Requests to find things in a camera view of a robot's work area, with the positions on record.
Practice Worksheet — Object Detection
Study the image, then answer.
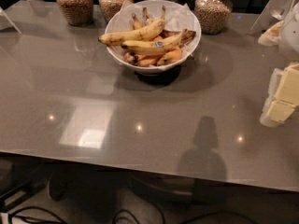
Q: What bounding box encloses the glass jar of grains left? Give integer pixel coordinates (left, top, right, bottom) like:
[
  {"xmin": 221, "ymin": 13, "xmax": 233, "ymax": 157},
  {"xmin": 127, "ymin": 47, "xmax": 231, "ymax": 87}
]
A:
[{"xmin": 56, "ymin": 0, "xmax": 93, "ymax": 26}]

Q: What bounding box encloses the glass jar of grains right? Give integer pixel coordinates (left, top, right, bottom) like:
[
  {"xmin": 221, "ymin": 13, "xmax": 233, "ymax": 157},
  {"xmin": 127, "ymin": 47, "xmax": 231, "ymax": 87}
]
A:
[{"xmin": 194, "ymin": 0, "xmax": 233, "ymax": 35}]

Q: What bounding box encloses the yellow banana with sticker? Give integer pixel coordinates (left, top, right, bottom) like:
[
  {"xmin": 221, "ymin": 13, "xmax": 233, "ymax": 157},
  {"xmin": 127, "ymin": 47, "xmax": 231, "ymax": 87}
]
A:
[{"xmin": 121, "ymin": 29, "xmax": 186, "ymax": 56}]

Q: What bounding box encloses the black cable on floor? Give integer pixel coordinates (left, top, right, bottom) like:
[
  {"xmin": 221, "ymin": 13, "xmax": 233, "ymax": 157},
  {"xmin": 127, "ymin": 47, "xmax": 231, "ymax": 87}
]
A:
[{"xmin": 7, "ymin": 205, "xmax": 68, "ymax": 224}]

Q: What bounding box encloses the brown overripe banana back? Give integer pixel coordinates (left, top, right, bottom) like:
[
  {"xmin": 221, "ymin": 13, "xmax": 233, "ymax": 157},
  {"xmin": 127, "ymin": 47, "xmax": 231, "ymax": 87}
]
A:
[{"xmin": 161, "ymin": 30, "xmax": 196, "ymax": 44}]

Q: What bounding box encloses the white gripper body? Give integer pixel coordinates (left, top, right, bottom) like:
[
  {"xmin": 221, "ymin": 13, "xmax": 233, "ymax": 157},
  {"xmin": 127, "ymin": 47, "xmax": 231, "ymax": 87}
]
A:
[{"xmin": 278, "ymin": 2, "xmax": 299, "ymax": 61}]

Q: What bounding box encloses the small orange banana left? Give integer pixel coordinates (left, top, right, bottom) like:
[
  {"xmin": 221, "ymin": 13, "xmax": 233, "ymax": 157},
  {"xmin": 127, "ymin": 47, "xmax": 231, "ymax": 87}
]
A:
[{"xmin": 135, "ymin": 55, "xmax": 161, "ymax": 67}]

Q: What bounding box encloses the white bowl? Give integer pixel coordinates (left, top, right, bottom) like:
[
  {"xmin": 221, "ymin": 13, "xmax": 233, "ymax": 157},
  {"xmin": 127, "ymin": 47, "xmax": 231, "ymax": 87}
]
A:
[{"xmin": 104, "ymin": 0, "xmax": 203, "ymax": 77}]

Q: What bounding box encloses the small orange banana right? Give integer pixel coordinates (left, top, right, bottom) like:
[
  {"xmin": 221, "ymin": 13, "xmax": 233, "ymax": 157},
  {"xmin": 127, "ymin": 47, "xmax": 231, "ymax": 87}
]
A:
[{"xmin": 157, "ymin": 46, "xmax": 182, "ymax": 66}]

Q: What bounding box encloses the glass jar of grains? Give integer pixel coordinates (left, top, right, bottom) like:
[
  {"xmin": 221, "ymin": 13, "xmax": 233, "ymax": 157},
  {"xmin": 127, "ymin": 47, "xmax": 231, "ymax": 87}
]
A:
[
  {"xmin": 194, "ymin": 0, "xmax": 233, "ymax": 35},
  {"xmin": 98, "ymin": 0, "xmax": 135, "ymax": 23},
  {"xmin": 56, "ymin": 0, "xmax": 93, "ymax": 26}
]

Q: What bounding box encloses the long upper yellow banana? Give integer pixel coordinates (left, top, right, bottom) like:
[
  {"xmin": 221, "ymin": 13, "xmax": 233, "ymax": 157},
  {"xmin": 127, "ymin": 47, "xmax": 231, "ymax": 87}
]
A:
[{"xmin": 98, "ymin": 6, "xmax": 165, "ymax": 46}]

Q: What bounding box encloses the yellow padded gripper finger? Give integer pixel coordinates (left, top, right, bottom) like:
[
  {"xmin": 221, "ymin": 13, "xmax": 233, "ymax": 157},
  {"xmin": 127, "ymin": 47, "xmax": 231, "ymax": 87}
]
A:
[
  {"xmin": 258, "ymin": 21, "xmax": 283, "ymax": 46},
  {"xmin": 260, "ymin": 63, "xmax": 299, "ymax": 127}
]

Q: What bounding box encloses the small orange banana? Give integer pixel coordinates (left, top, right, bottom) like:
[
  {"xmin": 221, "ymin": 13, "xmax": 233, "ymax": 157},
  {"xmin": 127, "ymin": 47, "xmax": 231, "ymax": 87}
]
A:
[
  {"xmin": 135, "ymin": 55, "xmax": 161, "ymax": 67},
  {"xmin": 157, "ymin": 46, "xmax": 182, "ymax": 66}
]

